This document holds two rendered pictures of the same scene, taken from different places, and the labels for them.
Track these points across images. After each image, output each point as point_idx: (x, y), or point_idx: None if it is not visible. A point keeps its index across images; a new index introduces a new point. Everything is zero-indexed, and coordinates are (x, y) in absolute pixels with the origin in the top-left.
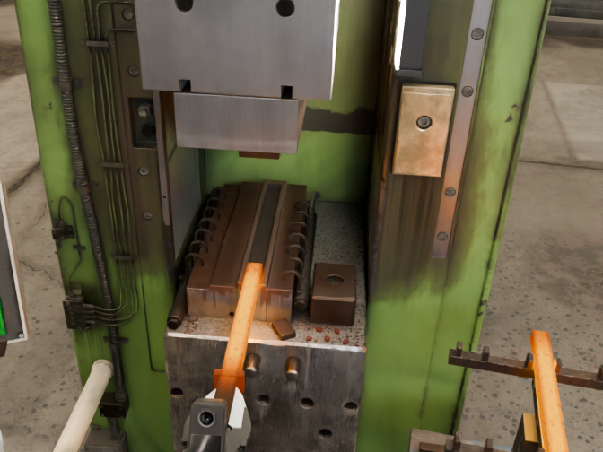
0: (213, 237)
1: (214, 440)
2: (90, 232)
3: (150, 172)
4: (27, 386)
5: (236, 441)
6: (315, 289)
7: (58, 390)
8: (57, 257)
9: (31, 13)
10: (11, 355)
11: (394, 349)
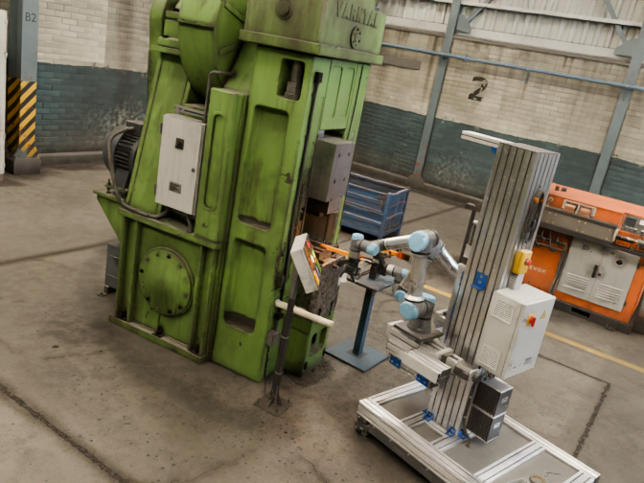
0: None
1: (382, 257)
2: (289, 250)
3: (299, 228)
4: (161, 379)
5: (378, 260)
6: (332, 245)
7: (173, 374)
8: (59, 348)
9: (293, 190)
10: (133, 379)
11: None
